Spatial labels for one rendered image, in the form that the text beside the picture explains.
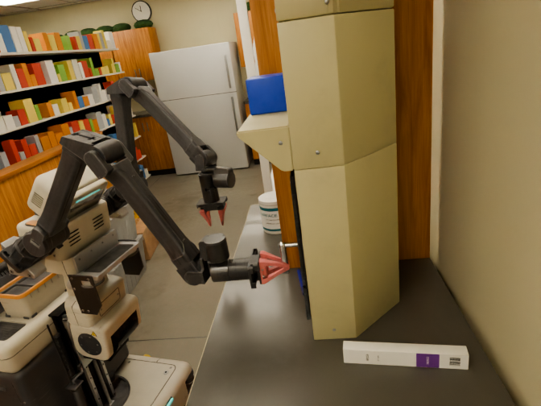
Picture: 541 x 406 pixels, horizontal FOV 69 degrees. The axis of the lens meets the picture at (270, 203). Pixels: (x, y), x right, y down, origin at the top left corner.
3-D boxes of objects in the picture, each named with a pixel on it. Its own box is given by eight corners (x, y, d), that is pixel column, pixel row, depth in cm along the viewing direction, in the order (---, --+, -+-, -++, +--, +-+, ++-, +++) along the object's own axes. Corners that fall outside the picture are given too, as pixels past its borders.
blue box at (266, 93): (290, 105, 111) (286, 72, 108) (288, 110, 102) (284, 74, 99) (254, 109, 113) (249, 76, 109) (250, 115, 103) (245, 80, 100)
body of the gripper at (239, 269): (258, 246, 107) (232, 249, 108) (254, 267, 98) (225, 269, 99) (262, 267, 109) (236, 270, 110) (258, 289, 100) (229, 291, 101)
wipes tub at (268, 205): (293, 220, 177) (289, 188, 171) (292, 233, 165) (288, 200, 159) (264, 222, 178) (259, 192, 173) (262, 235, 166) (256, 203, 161)
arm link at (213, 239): (200, 266, 112) (186, 283, 105) (191, 229, 108) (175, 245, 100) (238, 267, 109) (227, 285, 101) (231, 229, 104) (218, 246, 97)
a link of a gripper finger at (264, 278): (288, 246, 105) (253, 249, 106) (287, 259, 98) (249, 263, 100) (291, 267, 107) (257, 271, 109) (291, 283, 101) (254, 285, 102)
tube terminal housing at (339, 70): (387, 268, 131) (379, 13, 103) (411, 335, 101) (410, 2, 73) (311, 274, 134) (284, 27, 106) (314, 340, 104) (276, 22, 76)
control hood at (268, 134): (296, 138, 117) (292, 103, 113) (294, 171, 87) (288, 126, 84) (258, 142, 118) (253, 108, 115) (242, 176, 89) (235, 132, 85)
